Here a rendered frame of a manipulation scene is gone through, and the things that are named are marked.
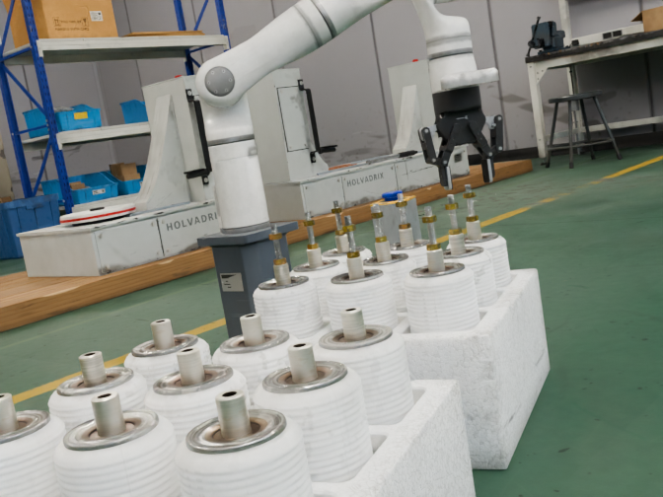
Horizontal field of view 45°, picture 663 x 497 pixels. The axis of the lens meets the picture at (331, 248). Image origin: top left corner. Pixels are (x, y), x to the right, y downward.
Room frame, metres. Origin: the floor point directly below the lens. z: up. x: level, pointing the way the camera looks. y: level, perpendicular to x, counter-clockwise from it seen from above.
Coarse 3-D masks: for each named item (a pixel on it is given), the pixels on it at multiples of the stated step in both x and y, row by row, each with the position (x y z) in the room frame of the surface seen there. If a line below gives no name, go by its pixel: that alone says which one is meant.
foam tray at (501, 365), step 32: (512, 288) 1.19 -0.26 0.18; (480, 320) 1.03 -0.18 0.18; (512, 320) 1.09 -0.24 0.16; (416, 352) 1.00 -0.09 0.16; (448, 352) 0.98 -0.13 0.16; (480, 352) 0.96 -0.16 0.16; (512, 352) 1.07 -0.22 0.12; (544, 352) 1.28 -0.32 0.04; (480, 384) 0.97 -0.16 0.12; (512, 384) 1.05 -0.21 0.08; (480, 416) 0.97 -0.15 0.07; (512, 416) 1.02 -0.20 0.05; (480, 448) 0.97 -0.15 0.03; (512, 448) 1.00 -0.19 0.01
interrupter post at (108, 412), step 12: (96, 396) 0.62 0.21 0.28; (108, 396) 0.61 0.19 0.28; (96, 408) 0.61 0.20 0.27; (108, 408) 0.61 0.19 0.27; (120, 408) 0.62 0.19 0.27; (96, 420) 0.61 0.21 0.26; (108, 420) 0.61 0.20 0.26; (120, 420) 0.61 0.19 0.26; (108, 432) 0.61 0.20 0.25; (120, 432) 0.61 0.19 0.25
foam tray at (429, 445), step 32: (416, 384) 0.82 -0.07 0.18; (448, 384) 0.80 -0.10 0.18; (416, 416) 0.73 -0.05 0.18; (448, 416) 0.77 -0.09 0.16; (384, 448) 0.66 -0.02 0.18; (416, 448) 0.68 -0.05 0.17; (448, 448) 0.75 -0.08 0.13; (352, 480) 0.61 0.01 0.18; (384, 480) 0.61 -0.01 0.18; (416, 480) 0.67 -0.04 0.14; (448, 480) 0.74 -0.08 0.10
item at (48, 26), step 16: (16, 0) 6.10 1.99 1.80; (32, 0) 5.99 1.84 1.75; (48, 0) 5.98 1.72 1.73; (64, 0) 6.07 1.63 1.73; (80, 0) 6.18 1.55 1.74; (96, 0) 6.29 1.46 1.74; (16, 16) 6.14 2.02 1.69; (48, 16) 5.95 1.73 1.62; (64, 16) 6.05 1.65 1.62; (80, 16) 6.15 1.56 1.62; (96, 16) 6.26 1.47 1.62; (112, 16) 6.39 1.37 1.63; (16, 32) 6.16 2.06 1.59; (48, 32) 5.93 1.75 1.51; (64, 32) 6.03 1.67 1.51; (80, 32) 6.13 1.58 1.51; (96, 32) 6.24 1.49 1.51; (112, 32) 6.37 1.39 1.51
